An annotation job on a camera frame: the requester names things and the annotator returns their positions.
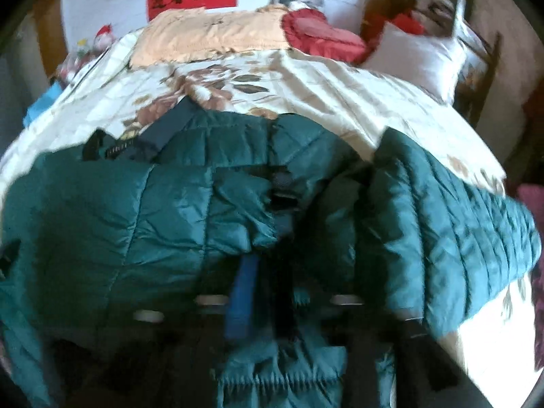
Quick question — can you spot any red heart-shaped cushion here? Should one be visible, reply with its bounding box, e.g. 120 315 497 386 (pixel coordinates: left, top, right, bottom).
281 8 373 65

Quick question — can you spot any dark green quilted jacket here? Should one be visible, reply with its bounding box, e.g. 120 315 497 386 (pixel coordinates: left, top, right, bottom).
1 100 541 407

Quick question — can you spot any maroon blanket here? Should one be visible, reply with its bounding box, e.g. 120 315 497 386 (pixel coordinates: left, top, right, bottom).
516 184 543 370

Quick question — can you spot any pig plush toy red hat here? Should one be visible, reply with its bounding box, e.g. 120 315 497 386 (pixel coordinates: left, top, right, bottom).
92 24 115 53

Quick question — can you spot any white square pillow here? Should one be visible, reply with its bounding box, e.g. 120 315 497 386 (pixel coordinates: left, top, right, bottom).
362 22 466 105

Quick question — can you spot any blue paper bag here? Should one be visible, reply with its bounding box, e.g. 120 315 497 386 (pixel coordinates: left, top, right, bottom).
22 80 63 128

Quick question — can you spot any peach fringed pillow cover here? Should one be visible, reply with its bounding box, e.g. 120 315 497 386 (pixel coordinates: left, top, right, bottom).
130 5 290 68

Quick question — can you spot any wooden chair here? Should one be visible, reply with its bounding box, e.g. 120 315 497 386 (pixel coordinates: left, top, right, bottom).
386 0 503 131

